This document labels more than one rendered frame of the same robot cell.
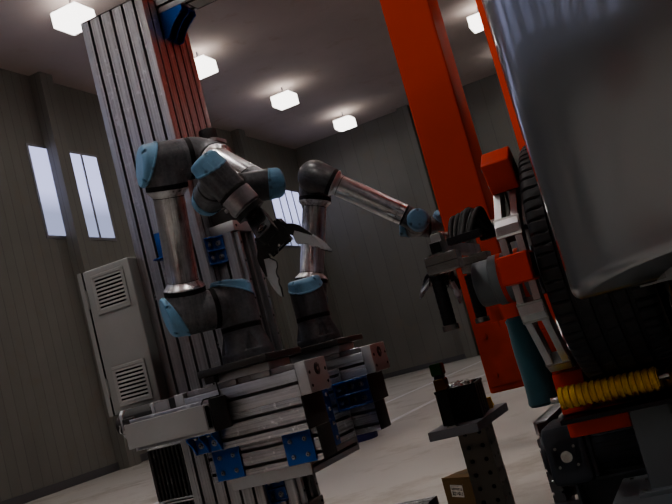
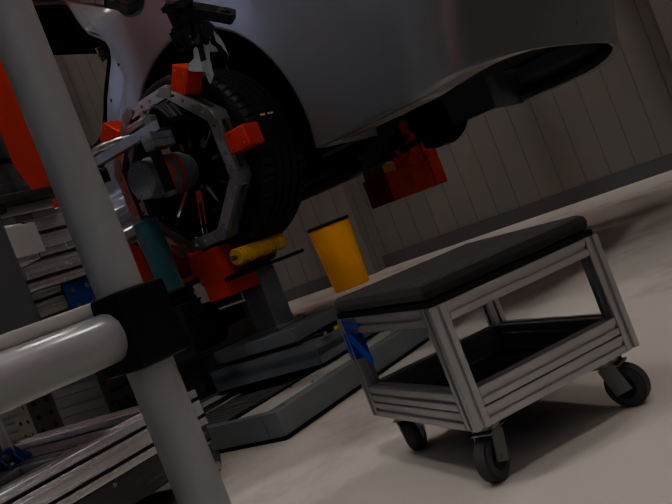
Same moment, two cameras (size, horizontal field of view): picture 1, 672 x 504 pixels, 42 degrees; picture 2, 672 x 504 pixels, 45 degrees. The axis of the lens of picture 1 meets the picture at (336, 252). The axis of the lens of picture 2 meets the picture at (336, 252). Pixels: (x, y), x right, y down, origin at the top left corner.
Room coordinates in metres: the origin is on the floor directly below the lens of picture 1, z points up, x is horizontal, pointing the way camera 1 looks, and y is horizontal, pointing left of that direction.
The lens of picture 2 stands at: (1.33, 2.03, 0.46)
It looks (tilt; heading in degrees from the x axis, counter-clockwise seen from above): 1 degrees down; 284
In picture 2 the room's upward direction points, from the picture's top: 21 degrees counter-clockwise
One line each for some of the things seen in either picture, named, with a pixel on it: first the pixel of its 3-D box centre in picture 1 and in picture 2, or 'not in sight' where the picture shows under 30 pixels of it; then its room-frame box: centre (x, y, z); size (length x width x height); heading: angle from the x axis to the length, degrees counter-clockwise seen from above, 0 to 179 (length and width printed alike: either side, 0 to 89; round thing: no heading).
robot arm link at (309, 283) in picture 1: (307, 296); not in sight; (2.95, 0.13, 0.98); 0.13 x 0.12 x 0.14; 0
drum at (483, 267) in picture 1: (514, 275); (163, 175); (2.40, -0.46, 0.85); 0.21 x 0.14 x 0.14; 68
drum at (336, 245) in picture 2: not in sight; (339, 254); (2.98, -4.66, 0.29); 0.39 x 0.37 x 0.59; 67
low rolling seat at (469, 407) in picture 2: not in sight; (478, 346); (1.51, 0.55, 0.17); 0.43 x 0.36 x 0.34; 126
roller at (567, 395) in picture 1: (608, 388); (259, 248); (2.23, -0.57, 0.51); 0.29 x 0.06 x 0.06; 68
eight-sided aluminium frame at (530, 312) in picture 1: (539, 268); (179, 172); (2.38, -0.52, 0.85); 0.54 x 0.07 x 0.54; 158
